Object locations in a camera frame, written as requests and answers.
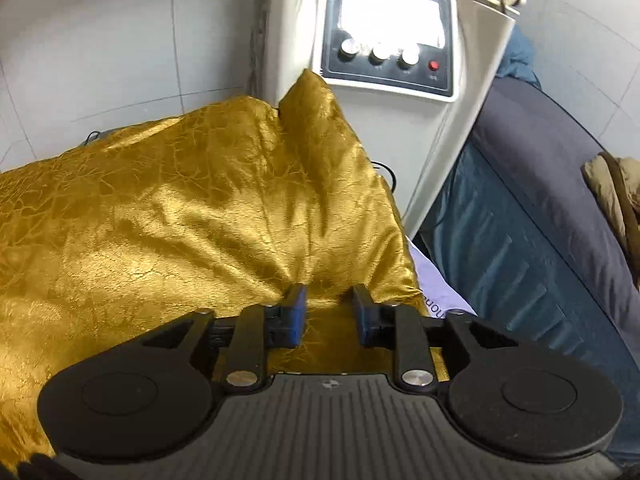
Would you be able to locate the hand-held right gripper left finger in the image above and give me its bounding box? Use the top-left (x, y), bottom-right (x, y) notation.
top-left (142, 283), bottom-right (308, 394)

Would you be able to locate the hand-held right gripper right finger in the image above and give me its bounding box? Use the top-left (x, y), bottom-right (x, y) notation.
top-left (351, 284), bottom-right (519, 392)

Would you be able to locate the gold jacket with black lining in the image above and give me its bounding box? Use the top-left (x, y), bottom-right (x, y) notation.
top-left (0, 67), bottom-right (447, 461)

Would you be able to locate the teal blue jacket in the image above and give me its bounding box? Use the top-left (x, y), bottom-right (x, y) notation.
top-left (419, 25), bottom-right (640, 463)

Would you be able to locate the khaki garment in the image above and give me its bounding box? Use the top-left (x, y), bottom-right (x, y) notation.
top-left (580, 151), bottom-right (640, 288)

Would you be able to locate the white machine with control panel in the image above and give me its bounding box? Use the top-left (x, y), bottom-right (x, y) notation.
top-left (251, 0), bottom-right (530, 237)

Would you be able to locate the black cable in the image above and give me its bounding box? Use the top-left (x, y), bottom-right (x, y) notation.
top-left (371, 160), bottom-right (402, 197)

